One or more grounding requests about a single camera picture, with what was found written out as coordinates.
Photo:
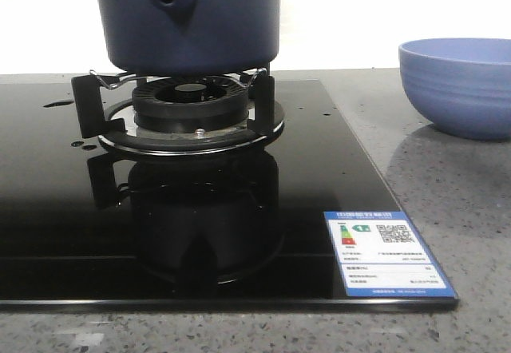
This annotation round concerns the dark blue cooking pot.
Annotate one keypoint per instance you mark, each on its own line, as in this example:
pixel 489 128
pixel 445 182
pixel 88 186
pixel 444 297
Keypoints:
pixel 190 37

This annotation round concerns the blue ceramic bowl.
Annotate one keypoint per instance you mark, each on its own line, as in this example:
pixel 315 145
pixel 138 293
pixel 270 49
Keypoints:
pixel 461 85

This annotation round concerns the black pot support grate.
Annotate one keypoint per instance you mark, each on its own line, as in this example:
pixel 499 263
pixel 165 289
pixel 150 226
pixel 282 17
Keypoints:
pixel 105 111

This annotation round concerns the black round gas burner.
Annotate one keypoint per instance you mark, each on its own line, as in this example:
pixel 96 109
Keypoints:
pixel 183 106

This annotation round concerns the blue white energy label sticker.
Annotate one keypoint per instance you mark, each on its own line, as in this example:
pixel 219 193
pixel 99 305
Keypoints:
pixel 382 255

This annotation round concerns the black glass gas cooktop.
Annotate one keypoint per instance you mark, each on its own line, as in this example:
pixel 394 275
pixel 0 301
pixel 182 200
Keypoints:
pixel 87 230

